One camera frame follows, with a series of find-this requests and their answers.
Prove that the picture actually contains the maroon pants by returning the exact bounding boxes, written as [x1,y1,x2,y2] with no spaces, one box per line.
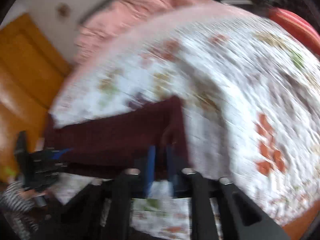
[43,96,189,179]

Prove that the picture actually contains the striped left sleeve forearm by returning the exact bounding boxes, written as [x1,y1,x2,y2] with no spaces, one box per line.
[1,180,39,239]

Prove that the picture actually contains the left hand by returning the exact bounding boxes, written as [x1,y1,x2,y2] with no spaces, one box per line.
[15,189,48,211]

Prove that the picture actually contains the orange wooden wardrobe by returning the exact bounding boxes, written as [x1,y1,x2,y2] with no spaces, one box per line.
[1,13,71,182]

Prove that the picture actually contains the white floral quilt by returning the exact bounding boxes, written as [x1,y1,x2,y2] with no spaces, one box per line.
[50,2,319,225]

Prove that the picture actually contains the pink crumpled blanket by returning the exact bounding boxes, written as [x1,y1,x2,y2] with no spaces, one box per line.
[75,0,198,64]

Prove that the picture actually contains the red striped pillow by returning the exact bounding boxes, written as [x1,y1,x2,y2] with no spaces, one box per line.
[268,8,320,55]

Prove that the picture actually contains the brown wall switch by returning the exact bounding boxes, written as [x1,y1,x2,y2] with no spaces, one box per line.
[56,3,71,18]

